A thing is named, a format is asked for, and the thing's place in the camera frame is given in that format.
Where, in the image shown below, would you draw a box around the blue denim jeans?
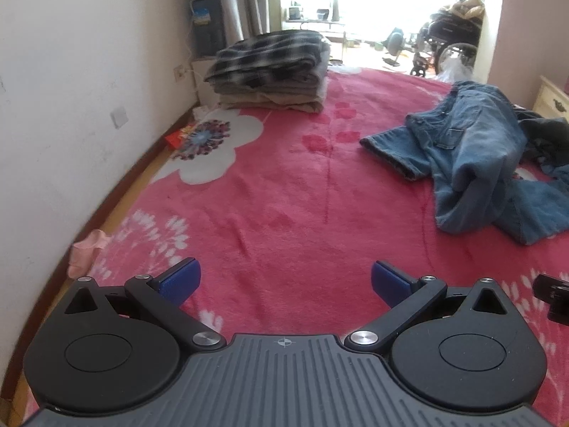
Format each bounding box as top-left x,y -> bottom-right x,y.
360,81 -> 568,245

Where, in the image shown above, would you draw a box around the dark blue clothes pile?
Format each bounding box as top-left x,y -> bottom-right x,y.
514,106 -> 569,169

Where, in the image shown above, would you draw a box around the folded beige grey clothes stack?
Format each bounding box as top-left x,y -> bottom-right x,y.
213,56 -> 328,114

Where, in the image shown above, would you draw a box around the folding side table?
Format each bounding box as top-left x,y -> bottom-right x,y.
282,6 -> 347,44

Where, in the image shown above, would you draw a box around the pink slipper left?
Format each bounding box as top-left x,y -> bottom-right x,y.
67,230 -> 110,280

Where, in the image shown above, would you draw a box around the pink floral fleece blanket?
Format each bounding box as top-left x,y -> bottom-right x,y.
21,67 -> 569,427

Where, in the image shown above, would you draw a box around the red gift box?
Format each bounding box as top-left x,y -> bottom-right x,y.
165,125 -> 196,149

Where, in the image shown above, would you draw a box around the cream nightstand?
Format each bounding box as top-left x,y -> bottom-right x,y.
532,76 -> 569,121

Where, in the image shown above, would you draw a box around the white small cabinet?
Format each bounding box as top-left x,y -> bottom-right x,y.
190,57 -> 220,109

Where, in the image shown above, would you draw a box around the black floor fan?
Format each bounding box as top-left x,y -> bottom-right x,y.
383,28 -> 405,67

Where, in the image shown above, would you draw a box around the black computer tower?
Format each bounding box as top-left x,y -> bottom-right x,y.
191,0 -> 227,57

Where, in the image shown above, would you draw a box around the black wheelchair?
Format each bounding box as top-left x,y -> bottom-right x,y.
410,0 -> 485,77

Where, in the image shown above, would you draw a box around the white blank wall plate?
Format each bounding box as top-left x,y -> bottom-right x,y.
110,106 -> 128,129

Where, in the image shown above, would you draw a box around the white wall socket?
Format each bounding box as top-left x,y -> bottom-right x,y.
174,65 -> 186,82

